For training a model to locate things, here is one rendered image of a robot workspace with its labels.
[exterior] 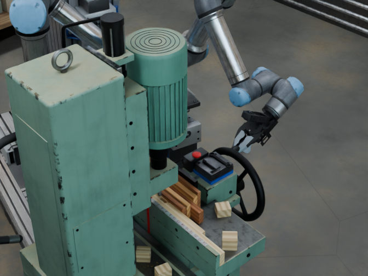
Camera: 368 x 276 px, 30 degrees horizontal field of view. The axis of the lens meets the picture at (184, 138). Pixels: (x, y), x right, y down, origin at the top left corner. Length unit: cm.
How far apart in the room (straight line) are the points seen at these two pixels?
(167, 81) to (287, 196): 193
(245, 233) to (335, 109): 235
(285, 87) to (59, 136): 111
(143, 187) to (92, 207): 21
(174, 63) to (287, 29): 348
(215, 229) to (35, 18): 89
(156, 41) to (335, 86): 285
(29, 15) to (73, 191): 72
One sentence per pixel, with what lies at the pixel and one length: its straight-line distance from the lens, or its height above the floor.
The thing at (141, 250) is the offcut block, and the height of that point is 84.
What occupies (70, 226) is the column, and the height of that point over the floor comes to 113.
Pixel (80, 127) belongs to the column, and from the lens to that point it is 170.
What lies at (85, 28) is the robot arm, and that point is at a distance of 248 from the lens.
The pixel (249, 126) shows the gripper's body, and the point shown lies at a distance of 252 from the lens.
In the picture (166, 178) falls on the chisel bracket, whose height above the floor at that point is 104.
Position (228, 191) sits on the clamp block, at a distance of 230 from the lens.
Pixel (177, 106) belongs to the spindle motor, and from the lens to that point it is 193.
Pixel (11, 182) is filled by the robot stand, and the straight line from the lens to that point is 351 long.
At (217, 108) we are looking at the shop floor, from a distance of 432.
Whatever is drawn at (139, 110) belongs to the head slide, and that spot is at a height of 136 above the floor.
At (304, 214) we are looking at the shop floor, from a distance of 359.
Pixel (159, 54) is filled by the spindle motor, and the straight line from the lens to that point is 183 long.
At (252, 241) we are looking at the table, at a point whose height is 90.
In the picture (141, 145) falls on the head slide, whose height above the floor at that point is 124.
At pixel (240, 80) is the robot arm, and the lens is 250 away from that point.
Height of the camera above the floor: 240
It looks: 36 degrees down
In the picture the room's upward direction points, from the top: straight up
